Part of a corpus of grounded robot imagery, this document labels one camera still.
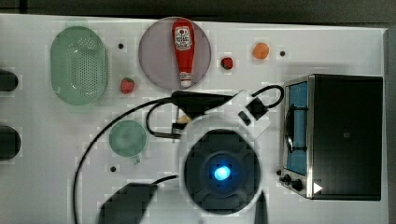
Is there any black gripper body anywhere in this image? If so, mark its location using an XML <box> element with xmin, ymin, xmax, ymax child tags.
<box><xmin>171</xmin><ymin>91</ymin><xmax>232</xmax><ymax>119</ymax></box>

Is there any yellow plush banana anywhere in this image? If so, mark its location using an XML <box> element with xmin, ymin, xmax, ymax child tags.
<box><xmin>177</xmin><ymin>115</ymin><xmax>191</xmax><ymax>124</ymax></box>

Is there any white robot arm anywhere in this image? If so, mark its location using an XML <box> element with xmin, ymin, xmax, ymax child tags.
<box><xmin>98</xmin><ymin>91</ymin><xmax>269</xmax><ymax>224</ymax></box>

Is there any green mug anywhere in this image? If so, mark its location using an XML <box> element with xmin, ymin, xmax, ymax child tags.
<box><xmin>109</xmin><ymin>120</ymin><xmax>148</xmax><ymax>164</ymax></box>

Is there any dark red plush strawberry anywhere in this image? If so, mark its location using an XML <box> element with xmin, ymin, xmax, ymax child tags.
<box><xmin>220</xmin><ymin>57</ymin><xmax>233</xmax><ymax>70</ymax></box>

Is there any grey round plate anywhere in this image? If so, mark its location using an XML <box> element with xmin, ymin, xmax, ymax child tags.
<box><xmin>138</xmin><ymin>17</ymin><xmax>211</xmax><ymax>91</ymax></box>

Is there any light red plush strawberry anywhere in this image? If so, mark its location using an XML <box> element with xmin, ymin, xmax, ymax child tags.
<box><xmin>120</xmin><ymin>77</ymin><xmax>134</xmax><ymax>94</ymax></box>

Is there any red plush ketchup bottle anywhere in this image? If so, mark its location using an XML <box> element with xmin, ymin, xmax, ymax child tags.
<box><xmin>172</xmin><ymin>19</ymin><xmax>195</xmax><ymax>88</ymax></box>

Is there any orange plush fruit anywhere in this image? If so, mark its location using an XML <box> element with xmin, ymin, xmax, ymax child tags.
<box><xmin>252</xmin><ymin>43</ymin><xmax>270</xmax><ymax>60</ymax></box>

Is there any green perforated colander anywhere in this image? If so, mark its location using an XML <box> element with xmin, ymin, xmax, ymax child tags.
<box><xmin>50</xmin><ymin>26</ymin><xmax>108</xmax><ymax>105</ymax></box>

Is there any silver toaster oven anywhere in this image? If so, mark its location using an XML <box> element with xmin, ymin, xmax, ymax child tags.
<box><xmin>277</xmin><ymin>74</ymin><xmax>383</xmax><ymax>201</ymax></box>

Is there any small black pot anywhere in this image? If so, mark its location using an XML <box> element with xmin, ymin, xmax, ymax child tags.
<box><xmin>0</xmin><ymin>69</ymin><xmax>19</xmax><ymax>91</ymax></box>

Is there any large black pot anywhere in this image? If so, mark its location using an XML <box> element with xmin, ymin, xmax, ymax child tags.
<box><xmin>0</xmin><ymin>126</ymin><xmax>21</xmax><ymax>161</ymax></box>

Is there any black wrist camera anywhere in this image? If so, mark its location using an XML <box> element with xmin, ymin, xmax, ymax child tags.
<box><xmin>246</xmin><ymin>98</ymin><xmax>268</xmax><ymax>120</ymax></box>

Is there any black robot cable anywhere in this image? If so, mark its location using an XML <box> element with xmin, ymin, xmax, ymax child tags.
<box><xmin>71</xmin><ymin>84</ymin><xmax>285</xmax><ymax>224</ymax></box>

